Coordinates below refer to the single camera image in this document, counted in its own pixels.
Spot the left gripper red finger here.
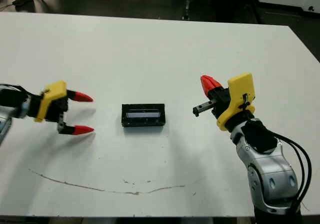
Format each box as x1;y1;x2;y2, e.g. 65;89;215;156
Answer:
66;90;94;103
58;125;95;136

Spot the black metal stand pole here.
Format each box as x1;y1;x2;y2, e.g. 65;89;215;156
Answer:
182;0;193;21

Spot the glossy black box lid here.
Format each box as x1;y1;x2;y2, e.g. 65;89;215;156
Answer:
121;103;167;129

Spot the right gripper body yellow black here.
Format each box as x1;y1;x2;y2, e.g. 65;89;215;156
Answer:
192;73;256;132

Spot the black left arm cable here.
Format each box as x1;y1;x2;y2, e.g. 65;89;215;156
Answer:
0;83;43;99

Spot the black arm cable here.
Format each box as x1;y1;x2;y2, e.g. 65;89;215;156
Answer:
272;132;313;209
0;83;43;99

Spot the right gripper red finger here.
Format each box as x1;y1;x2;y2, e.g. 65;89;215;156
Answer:
209;76;223;91
200;75;213;97

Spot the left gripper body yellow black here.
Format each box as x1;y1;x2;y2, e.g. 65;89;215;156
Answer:
33;80;70;133

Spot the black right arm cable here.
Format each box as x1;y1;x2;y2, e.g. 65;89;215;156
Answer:
272;132;313;209

